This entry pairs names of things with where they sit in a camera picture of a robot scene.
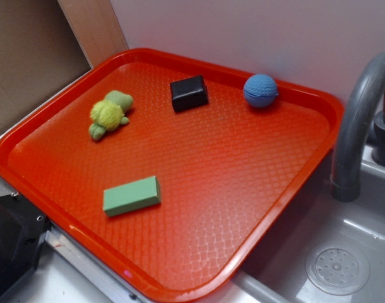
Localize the blue dimpled ball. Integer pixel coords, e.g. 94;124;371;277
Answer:
243;74;279;108

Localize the red plastic tray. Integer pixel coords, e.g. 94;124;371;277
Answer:
0;49;343;302

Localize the black rectangular block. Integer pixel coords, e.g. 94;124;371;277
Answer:
170;75;209;112

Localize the green rectangular block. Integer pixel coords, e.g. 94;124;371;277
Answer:
103;176;162;217

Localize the green yellow plush turtle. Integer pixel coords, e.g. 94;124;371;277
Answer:
88;90;134;141

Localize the grey toy faucet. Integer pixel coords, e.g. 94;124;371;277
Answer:
330;51;385;202

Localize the wooden board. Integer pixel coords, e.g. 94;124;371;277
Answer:
58;0;129;68

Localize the grey toy sink basin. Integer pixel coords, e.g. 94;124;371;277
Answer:
232;148;385;303

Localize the brown cardboard panel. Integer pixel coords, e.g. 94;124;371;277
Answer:
0;1;90;135

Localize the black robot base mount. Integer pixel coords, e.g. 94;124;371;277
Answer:
0;193;49;302

